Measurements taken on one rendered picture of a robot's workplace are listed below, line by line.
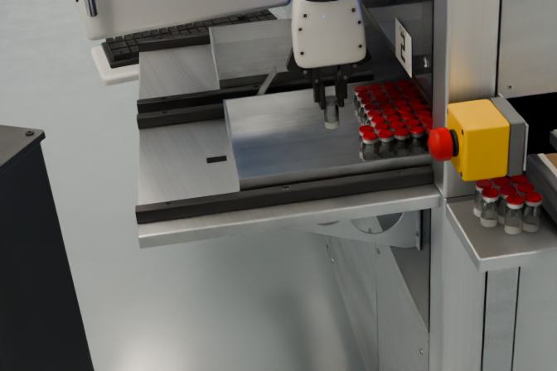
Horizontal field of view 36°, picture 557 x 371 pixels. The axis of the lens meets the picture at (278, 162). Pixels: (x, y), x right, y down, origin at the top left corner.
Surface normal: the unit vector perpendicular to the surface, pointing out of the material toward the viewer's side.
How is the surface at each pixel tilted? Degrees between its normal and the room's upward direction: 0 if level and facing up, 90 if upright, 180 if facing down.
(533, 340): 90
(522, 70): 90
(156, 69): 0
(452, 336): 90
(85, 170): 0
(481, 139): 90
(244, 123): 0
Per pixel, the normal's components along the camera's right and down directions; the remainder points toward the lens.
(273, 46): -0.07, -0.87
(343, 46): 0.15, 0.46
